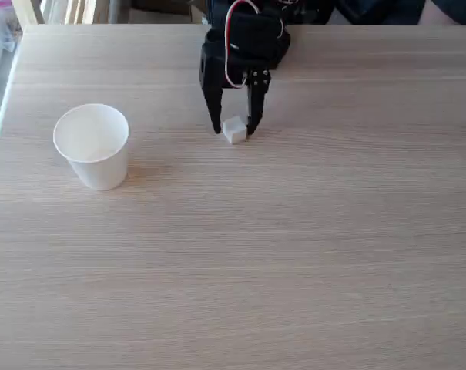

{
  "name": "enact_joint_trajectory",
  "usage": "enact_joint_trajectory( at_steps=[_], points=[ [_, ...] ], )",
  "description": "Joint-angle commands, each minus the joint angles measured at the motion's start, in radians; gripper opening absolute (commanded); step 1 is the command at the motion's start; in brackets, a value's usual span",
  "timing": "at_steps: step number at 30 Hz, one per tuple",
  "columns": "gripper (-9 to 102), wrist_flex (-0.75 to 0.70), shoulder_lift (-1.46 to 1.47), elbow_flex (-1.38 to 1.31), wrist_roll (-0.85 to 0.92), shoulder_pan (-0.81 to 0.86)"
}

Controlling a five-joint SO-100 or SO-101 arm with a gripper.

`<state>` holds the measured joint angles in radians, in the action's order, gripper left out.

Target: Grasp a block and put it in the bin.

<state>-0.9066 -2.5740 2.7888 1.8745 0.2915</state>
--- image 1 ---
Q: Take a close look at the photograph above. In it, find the small white cube block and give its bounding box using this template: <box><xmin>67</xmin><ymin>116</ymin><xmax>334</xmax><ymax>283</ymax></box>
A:
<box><xmin>222</xmin><ymin>115</ymin><xmax>249</xmax><ymax>146</ymax></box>

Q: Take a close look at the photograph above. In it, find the brown cardboard box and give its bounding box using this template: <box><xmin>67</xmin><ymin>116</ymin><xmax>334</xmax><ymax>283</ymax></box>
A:
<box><xmin>127</xmin><ymin>0</ymin><xmax>211</xmax><ymax>25</ymax></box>

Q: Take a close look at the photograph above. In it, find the white paper cup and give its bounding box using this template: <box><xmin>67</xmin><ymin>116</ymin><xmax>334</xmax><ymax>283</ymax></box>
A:
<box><xmin>52</xmin><ymin>103</ymin><xmax>131</xmax><ymax>191</ymax></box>

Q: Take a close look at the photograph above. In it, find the person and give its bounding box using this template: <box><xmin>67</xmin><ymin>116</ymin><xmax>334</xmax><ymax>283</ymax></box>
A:
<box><xmin>332</xmin><ymin>0</ymin><xmax>466</xmax><ymax>26</ymax></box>

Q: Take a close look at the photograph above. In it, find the white and red servo cable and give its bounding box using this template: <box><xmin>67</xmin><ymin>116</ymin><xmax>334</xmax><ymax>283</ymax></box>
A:
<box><xmin>223</xmin><ymin>0</ymin><xmax>286</xmax><ymax>90</ymax></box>

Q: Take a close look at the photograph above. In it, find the light wooden chair frame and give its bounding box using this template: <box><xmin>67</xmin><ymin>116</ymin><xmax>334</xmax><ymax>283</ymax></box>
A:
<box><xmin>12</xmin><ymin>0</ymin><xmax>111</xmax><ymax>26</ymax></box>

